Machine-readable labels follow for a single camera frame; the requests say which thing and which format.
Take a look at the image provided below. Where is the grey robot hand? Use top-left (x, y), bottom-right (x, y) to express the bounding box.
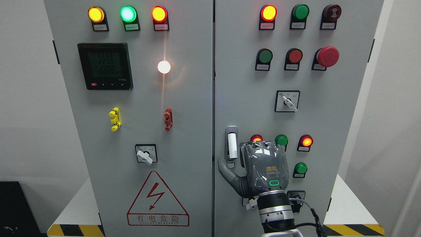
top-left (218, 141), bottom-right (289, 198)

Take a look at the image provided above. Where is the silver door handle latch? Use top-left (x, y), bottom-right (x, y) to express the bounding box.
top-left (224, 125), bottom-right (238, 169)

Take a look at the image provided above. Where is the grey cabinet right door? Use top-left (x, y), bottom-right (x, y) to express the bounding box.
top-left (213, 0), bottom-right (384, 237)

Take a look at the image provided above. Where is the grey cabinet door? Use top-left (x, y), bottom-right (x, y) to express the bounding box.
top-left (213, 0), bottom-right (384, 237)
top-left (44, 0), bottom-right (213, 237)

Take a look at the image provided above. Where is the red lit indicator top right door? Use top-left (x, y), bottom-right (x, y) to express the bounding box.
top-left (259, 4), bottom-right (278, 30)

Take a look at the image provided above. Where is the grey cabinet left door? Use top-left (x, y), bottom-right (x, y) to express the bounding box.
top-left (44, 0), bottom-right (213, 237)

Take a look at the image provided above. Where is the red-orange indicator light left door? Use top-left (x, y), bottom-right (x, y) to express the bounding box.
top-left (151, 5), bottom-right (169, 31)

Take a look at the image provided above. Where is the green indicator lower middle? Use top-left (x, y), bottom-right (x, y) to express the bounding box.
top-left (275, 134), bottom-right (288, 146)

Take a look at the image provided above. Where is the green push button bottom right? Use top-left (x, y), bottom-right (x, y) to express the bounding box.
top-left (293, 162), bottom-right (308, 178)

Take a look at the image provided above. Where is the red lit indicator lower right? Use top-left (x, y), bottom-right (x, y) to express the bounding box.
top-left (297, 134), bottom-right (314, 152)

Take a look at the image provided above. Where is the white platform with hazard stripes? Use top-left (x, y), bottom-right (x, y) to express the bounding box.
top-left (47, 176), bottom-right (385, 237)

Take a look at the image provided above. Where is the green push button second row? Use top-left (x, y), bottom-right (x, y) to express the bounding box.
top-left (255, 48), bottom-right (273, 71)

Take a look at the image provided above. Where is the red terminal connector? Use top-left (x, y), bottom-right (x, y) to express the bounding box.
top-left (164, 107), bottom-right (173, 131)

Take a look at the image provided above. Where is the red push button second row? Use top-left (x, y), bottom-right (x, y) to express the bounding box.
top-left (284, 48), bottom-right (303, 71)

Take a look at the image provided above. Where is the red electric warning triangle sticker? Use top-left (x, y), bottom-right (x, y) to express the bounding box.
top-left (127, 171), bottom-right (189, 226)

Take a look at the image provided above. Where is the red emergency stop mushroom button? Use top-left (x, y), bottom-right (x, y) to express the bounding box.
top-left (311, 46), bottom-right (340, 71)

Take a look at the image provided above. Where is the white lit indicator light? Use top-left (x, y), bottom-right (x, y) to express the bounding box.
top-left (157, 60), bottom-right (171, 74)

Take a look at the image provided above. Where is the green push button top row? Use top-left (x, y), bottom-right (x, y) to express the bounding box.
top-left (289, 4), bottom-right (310, 30)

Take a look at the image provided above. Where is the yellow terminal connector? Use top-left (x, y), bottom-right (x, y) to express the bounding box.
top-left (109, 107), bottom-right (121, 132)

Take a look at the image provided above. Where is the dark red buzzer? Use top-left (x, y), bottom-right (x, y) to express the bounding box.
top-left (320, 4), bottom-right (342, 30)

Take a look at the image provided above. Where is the black digital power meter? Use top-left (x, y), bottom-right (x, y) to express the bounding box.
top-left (78, 42), bottom-right (133, 90)

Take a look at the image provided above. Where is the green lit indicator light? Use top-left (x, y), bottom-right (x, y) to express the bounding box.
top-left (120, 5), bottom-right (141, 31)

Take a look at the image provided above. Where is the yellow indicator light top left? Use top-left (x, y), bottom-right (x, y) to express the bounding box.
top-left (87, 6), bottom-right (109, 32)

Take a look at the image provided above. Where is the black box lower left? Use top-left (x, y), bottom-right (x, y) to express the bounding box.
top-left (0, 181), bottom-right (41, 237)

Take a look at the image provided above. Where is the bottom white rotary selector switch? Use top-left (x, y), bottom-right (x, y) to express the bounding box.
top-left (241, 197), bottom-right (258, 210)

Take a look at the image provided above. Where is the black knob selector switch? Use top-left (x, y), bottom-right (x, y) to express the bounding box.
top-left (287, 190), bottom-right (306, 214)

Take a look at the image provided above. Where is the upper right rotary selector switch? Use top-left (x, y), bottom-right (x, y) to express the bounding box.
top-left (275, 90), bottom-right (300, 113)

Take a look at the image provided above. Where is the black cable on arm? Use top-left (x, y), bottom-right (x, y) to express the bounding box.
top-left (261, 197), bottom-right (327, 237)

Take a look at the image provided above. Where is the left door rotary selector switch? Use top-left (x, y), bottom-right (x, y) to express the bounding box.
top-left (135, 144), bottom-right (158, 165)

